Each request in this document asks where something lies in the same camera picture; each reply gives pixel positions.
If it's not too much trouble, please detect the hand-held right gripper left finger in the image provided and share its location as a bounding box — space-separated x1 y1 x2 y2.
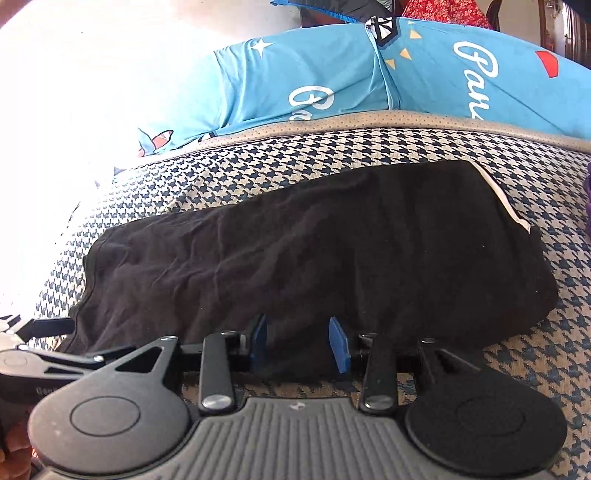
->
113 315 269 414

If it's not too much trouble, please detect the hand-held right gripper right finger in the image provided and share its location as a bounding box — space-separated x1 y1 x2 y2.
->
329 316 481 414

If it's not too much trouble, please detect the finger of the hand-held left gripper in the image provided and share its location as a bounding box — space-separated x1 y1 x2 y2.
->
0 348 122 407
18 318 75 341

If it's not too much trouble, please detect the black striped t-shirt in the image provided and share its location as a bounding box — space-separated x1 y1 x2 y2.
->
60 159 559 384

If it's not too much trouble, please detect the person's left hand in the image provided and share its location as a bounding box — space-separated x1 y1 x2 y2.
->
0 418 35 480

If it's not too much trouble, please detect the houndstooth bed mat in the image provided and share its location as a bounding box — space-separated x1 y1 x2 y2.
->
32 111 591 480

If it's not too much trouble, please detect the blue pillow with star print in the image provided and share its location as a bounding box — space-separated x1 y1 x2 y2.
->
137 23 400 158

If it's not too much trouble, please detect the blue pillow with red shape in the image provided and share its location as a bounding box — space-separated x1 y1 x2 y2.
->
365 16 591 139

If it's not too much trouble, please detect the dark quilt with blue trim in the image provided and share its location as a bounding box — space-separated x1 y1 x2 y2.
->
270 0 393 24

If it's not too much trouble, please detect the red floral cloth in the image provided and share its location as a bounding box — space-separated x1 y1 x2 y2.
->
401 0 490 29

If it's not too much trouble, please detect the wooden door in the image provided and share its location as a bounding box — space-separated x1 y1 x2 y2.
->
538 0 591 70

